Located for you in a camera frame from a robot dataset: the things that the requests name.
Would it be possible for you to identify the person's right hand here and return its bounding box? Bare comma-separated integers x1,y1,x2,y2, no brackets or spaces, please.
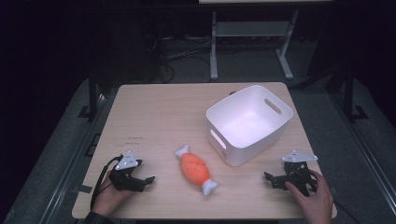
284,169,334,224

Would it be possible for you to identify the orange plush bone toy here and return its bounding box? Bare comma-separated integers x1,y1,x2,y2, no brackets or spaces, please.
174,144,219,197

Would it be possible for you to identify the white plastic basket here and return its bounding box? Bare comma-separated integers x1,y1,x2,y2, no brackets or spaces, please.
205,84,294,167

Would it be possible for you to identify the person's left hand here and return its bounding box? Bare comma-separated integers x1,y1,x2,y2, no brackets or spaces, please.
92,170,135,217

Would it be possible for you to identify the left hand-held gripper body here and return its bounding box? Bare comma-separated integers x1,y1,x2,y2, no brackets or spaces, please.
108,150,148,193

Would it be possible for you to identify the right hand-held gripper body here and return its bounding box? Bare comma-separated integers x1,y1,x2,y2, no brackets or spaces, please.
281,149,318,198

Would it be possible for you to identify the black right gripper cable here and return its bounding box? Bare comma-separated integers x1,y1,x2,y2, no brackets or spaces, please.
332,199,362,224

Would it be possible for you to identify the dark metal stand post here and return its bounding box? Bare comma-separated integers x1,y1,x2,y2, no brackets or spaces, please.
78,66,102,122
340,66,370,123

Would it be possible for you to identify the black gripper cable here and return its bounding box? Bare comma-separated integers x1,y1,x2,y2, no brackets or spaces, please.
90,154,124,212
332,199,362,224

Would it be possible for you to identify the grey metal table frame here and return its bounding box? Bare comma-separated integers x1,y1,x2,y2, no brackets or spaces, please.
209,8,301,81

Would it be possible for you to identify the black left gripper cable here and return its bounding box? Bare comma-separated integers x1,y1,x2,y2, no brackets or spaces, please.
90,154,124,212

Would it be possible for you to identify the bundle of floor cables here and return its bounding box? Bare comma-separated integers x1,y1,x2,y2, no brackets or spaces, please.
144,33,216,84

